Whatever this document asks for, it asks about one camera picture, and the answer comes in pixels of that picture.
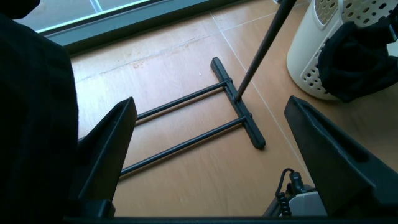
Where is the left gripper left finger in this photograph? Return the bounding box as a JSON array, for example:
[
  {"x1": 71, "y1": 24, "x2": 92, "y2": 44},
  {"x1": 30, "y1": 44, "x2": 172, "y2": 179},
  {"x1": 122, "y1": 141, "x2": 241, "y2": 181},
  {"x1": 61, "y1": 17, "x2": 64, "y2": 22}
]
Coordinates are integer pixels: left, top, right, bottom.
[{"x1": 67, "y1": 96, "x2": 139, "y2": 218}]

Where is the white laundry basket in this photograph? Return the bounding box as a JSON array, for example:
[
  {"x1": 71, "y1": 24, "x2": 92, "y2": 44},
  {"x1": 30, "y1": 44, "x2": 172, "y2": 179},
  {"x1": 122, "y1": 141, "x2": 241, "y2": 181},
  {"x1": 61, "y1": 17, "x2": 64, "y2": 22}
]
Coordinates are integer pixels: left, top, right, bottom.
[{"x1": 285, "y1": 0, "x2": 398, "y2": 101}]

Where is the heap of clothes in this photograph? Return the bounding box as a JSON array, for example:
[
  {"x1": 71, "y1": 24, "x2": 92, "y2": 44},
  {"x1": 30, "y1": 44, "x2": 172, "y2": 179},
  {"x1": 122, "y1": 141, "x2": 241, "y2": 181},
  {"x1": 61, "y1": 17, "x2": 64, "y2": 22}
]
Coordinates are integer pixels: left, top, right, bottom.
[{"x1": 317, "y1": 12, "x2": 398, "y2": 103}]

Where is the black cable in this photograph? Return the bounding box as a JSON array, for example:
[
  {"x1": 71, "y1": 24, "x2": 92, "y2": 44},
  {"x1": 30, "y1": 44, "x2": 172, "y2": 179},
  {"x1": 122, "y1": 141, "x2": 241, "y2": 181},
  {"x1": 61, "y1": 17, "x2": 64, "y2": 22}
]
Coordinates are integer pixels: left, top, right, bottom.
[{"x1": 275, "y1": 167, "x2": 307, "y2": 218}]

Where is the black clothes rack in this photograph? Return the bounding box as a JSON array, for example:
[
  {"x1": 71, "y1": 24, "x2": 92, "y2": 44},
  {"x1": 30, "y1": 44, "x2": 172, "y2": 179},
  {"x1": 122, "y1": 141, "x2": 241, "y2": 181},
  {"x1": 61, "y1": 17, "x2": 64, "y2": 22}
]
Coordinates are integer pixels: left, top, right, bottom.
[{"x1": 77, "y1": 0, "x2": 298, "y2": 178}]

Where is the window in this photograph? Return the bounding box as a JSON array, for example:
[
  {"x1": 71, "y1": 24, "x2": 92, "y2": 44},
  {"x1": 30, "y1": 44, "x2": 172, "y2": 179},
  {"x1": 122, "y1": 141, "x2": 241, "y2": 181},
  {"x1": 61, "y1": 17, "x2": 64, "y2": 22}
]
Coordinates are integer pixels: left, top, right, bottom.
[{"x1": 14, "y1": 0, "x2": 249, "y2": 55}]

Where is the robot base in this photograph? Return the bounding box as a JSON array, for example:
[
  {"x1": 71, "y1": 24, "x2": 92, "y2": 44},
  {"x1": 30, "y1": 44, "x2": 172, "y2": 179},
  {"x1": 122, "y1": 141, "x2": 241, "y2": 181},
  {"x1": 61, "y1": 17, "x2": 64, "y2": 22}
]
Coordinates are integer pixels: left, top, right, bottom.
[{"x1": 262, "y1": 183, "x2": 328, "y2": 218}]

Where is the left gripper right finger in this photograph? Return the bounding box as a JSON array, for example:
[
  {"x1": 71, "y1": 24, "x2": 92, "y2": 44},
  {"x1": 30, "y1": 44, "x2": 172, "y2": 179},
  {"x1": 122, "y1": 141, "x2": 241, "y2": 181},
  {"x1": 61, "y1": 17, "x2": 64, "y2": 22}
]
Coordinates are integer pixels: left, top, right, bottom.
[{"x1": 284, "y1": 95, "x2": 398, "y2": 218}]

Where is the black garment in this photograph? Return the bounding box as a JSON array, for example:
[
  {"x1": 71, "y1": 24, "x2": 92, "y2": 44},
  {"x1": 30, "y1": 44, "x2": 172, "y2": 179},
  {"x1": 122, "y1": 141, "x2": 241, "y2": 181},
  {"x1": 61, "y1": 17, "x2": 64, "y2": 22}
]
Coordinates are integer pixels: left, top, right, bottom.
[{"x1": 0, "y1": 0, "x2": 79, "y2": 224}]

